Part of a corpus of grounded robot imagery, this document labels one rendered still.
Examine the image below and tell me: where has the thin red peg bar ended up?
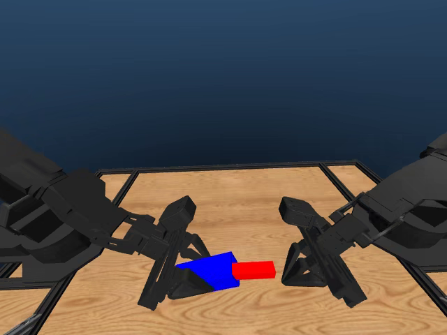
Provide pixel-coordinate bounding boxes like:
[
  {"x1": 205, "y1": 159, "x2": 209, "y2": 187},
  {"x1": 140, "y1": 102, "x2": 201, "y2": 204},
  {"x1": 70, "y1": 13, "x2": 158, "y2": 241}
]
[{"x1": 231, "y1": 260, "x2": 277, "y2": 281}]

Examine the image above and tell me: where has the blue hollow socket block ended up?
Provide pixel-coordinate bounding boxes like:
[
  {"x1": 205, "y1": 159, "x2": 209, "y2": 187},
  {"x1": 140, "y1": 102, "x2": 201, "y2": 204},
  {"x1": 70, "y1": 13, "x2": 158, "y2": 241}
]
[{"x1": 174, "y1": 251, "x2": 241, "y2": 292}]

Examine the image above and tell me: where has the black table frame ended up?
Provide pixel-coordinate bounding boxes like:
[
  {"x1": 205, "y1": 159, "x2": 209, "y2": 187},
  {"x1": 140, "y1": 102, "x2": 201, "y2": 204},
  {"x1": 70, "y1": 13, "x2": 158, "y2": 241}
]
[{"x1": 0, "y1": 159, "x2": 447, "y2": 335}]

